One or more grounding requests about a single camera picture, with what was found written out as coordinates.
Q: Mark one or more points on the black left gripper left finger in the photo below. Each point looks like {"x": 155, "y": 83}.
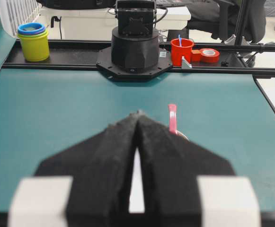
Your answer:
{"x": 82, "y": 186}

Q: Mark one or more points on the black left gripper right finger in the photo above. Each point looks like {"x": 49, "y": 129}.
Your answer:
{"x": 186, "y": 185}

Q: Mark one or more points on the red plastic spoon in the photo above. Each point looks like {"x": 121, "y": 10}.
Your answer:
{"x": 173, "y": 121}

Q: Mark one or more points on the orange wooden block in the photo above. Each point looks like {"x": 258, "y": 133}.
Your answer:
{"x": 195, "y": 55}

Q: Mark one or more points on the red plastic cup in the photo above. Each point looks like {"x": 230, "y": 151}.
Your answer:
{"x": 181, "y": 49}

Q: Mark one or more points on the red tape roll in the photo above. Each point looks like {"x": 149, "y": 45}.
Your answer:
{"x": 209, "y": 55}

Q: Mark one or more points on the blue stick in cup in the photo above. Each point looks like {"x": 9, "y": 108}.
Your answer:
{"x": 180, "y": 40}

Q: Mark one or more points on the stacked coloured plastic cups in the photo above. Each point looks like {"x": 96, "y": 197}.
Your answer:
{"x": 34, "y": 41}

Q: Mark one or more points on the black office chair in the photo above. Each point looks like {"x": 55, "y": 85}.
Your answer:
{"x": 219, "y": 18}

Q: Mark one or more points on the black aluminium rail frame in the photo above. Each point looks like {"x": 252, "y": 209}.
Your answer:
{"x": 70, "y": 95}

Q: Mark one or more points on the white wire rack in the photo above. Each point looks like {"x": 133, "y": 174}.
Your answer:
{"x": 16, "y": 12}

